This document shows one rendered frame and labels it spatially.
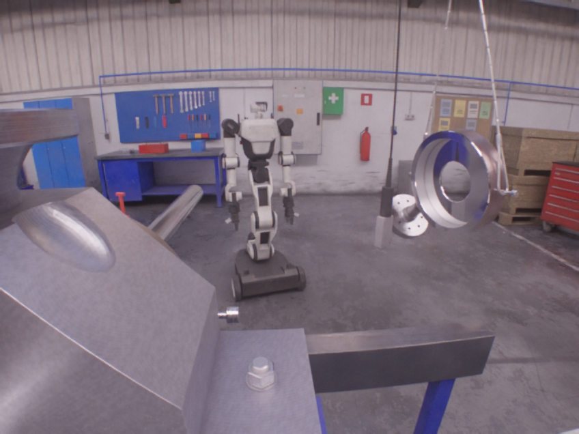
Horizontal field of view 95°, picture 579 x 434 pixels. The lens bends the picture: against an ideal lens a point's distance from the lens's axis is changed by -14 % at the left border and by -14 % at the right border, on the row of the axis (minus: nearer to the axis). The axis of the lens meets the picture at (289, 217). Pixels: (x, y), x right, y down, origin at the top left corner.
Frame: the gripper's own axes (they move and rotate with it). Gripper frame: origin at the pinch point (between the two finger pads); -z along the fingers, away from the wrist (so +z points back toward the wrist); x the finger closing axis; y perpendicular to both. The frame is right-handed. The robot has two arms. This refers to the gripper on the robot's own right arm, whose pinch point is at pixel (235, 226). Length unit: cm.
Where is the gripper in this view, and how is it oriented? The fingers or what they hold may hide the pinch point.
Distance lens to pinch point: 242.9
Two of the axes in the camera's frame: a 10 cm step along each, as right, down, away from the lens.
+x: 3.0, 1.1, -9.5
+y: 9.5, -1.0, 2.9
